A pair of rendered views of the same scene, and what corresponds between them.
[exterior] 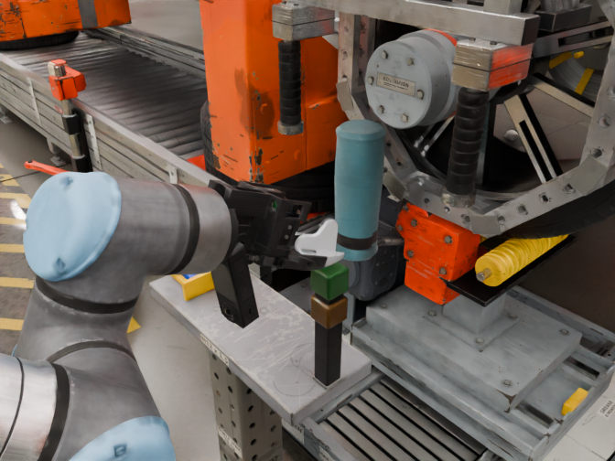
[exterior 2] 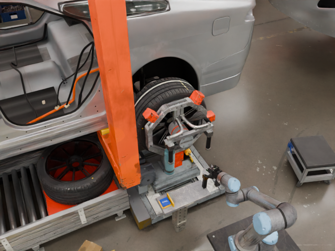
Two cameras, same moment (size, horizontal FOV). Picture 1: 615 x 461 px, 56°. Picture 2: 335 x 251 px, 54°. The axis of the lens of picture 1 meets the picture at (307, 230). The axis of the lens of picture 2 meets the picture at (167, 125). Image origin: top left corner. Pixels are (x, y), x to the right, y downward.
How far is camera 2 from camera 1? 241 cm
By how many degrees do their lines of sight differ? 59
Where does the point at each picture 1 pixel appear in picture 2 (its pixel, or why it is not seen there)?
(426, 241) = (177, 158)
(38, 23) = not seen: outside the picture
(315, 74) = not seen: hidden behind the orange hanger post
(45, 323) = (237, 194)
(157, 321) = (113, 244)
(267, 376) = (201, 195)
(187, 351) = (131, 236)
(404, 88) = (188, 141)
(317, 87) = not seen: hidden behind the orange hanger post
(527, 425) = (194, 168)
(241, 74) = (137, 164)
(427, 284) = (178, 164)
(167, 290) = (168, 210)
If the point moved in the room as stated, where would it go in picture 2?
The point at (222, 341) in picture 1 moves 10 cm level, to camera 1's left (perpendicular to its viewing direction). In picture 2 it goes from (189, 201) to (187, 211)
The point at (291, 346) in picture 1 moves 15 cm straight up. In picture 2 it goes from (194, 190) to (195, 179)
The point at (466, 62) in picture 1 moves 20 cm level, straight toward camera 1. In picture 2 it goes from (210, 134) to (234, 143)
